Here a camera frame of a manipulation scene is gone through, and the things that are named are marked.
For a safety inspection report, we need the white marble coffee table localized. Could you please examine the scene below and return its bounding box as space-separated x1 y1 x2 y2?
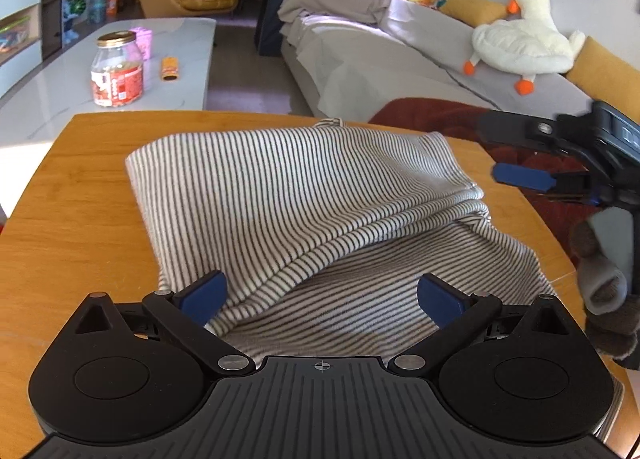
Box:
0 16 217 150

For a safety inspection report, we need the blue toy figure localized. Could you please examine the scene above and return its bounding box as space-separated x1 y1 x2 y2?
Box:
61 0 87 45

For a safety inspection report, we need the round wooden table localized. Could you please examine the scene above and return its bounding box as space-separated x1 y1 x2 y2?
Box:
0 112 640 459

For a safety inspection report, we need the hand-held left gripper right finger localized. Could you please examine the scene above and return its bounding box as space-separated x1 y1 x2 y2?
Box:
387 273 568 375

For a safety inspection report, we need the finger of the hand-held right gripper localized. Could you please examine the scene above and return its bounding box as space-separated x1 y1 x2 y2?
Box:
476 110 601 156
492 162 601 201

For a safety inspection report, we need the white goose plush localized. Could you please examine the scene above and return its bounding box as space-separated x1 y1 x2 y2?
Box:
462 0 587 96

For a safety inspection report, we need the black white striped garment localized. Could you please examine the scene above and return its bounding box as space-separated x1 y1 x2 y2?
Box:
125 118 626 442

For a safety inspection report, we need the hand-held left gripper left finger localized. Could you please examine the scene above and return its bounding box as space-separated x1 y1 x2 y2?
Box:
74 270 253 375

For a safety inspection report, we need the grey sofa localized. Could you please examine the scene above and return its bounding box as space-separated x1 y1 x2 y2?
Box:
279 0 640 125

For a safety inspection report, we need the pink box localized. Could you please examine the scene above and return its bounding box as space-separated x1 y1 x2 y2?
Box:
129 28 153 60

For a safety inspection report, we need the grey shelf cabinet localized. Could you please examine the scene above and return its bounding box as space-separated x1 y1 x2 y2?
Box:
0 0 66 100

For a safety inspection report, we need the yellow pillow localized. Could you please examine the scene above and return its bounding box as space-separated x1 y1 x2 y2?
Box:
565 36 640 110
439 0 508 29

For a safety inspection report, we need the glass jar with gold lid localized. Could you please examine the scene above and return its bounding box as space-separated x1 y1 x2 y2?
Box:
91 32 144 107

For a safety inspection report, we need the person's right hand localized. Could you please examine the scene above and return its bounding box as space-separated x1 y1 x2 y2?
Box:
569 206 640 371

